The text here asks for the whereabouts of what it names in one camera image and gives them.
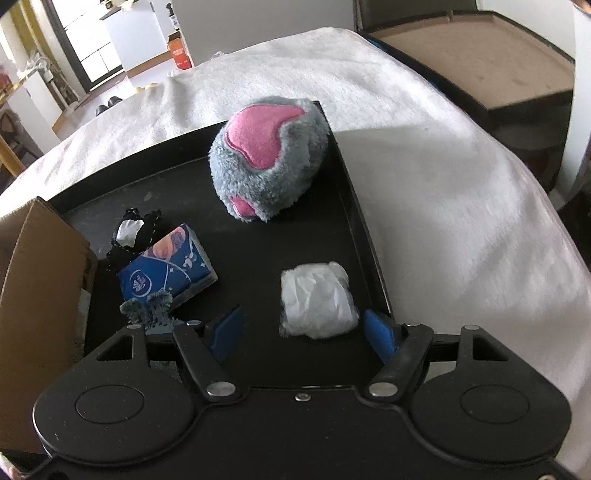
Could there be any brown board with black frame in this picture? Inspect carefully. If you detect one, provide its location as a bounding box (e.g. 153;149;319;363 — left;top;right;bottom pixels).
353;0;578;126

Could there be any black tray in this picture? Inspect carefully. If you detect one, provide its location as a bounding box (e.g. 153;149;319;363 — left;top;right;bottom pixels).
36;99;403;389

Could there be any black and white lace pouch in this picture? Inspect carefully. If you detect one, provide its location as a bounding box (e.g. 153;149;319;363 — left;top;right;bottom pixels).
107;208;162;266

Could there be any grey and pink plush toy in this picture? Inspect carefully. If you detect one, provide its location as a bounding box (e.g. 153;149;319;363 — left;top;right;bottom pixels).
209;96;329;225

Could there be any white cabinet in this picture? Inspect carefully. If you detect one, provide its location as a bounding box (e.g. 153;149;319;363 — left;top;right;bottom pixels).
104;0;163;75

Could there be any blue tissue packet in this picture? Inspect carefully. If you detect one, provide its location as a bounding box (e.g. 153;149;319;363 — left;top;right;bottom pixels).
117;223;219;308

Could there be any white plastic bag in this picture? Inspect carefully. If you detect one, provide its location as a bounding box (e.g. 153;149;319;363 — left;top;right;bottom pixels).
278;261;360;341

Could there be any orange box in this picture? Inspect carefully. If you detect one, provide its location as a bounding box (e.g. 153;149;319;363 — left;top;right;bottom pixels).
167;31;193;71

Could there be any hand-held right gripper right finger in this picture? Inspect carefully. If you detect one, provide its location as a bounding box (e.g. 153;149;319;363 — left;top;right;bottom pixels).
362;309;509;400

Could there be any brown cardboard box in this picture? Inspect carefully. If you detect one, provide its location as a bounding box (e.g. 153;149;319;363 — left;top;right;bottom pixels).
0;196;99;455

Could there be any grey knitted cloth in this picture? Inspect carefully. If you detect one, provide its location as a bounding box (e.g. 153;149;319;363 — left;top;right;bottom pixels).
120;292;185;335

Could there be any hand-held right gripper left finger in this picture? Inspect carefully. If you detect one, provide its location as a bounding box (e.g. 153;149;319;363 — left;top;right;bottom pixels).
98;305;245;401

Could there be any white fluffy blanket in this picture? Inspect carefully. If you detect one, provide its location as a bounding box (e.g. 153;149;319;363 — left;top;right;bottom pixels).
0;25;591;416

